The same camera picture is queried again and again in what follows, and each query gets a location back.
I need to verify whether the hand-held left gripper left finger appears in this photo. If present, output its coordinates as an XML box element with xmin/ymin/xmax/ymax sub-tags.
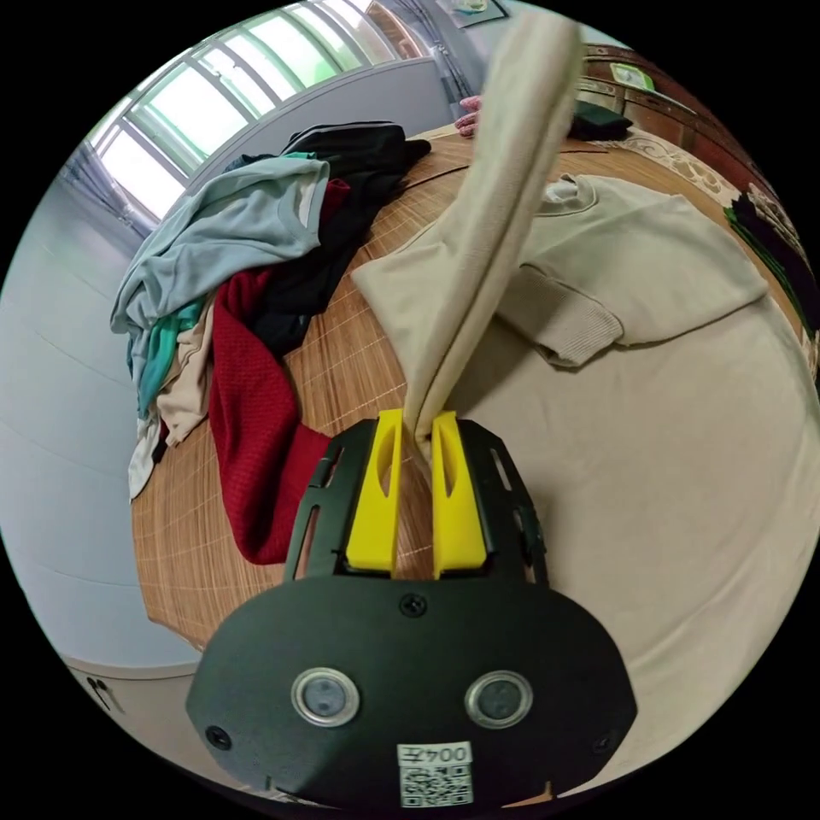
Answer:
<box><xmin>344</xmin><ymin>409</ymin><xmax>405</xmax><ymax>572</ymax></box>

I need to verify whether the khaki long sleeve shirt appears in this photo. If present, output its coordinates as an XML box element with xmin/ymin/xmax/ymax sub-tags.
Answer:
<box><xmin>350</xmin><ymin>10</ymin><xmax>820</xmax><ymax>800</ymax></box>

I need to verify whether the pile of clothes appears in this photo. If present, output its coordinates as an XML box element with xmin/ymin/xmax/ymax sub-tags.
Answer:
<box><xmin>109</xmin><ymin>123</ymin><xmax>431</xmax><ymax>566</ymax></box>

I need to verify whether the dark folded garment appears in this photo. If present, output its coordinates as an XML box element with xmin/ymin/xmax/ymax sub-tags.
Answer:
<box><xmin>568</xmin><ymin>101</ymin><xmax>636</xmax><ymax>142</ymax></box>

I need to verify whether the dark wooden headboard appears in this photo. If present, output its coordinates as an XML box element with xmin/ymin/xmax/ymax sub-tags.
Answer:
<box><xmin>576</xmin><ymin>41</ymin><xmax>770</xmax><ymax>187</ymax></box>

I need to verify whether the window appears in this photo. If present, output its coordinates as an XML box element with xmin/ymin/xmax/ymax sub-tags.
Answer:
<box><xmin>67</xmin><ymin>0</ymin><xmax>443</xmax><ymax>222</ymax></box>

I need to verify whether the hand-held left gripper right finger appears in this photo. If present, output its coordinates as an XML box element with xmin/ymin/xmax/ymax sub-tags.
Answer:
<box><xmin>431</xmin><ymin>411</ymin><xmax>486</xmax><ymax>581</ymax></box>

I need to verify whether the pink knitted cloth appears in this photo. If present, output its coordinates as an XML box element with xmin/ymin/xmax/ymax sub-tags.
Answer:
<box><xmin>453</xmin><ymin>94</ymin><xmax>483</xmax><ymax>139</ymax></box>

